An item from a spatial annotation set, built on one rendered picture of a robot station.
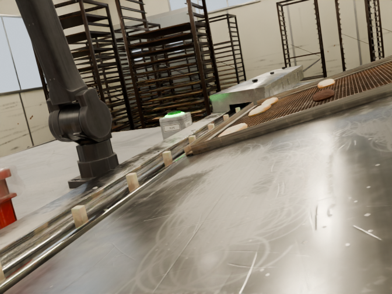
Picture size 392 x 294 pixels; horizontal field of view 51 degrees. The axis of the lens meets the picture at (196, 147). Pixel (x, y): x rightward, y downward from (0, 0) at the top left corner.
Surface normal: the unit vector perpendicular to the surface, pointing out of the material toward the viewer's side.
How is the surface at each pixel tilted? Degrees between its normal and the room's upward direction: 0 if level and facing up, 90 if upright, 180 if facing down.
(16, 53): 90
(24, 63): 90
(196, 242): 10
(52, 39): 91
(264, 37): 90
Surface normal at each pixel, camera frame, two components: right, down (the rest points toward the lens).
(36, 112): 0.92, -0.11
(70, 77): 0.81, -0.18
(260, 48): -0.33, 0.24
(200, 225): -0.34, -0.93
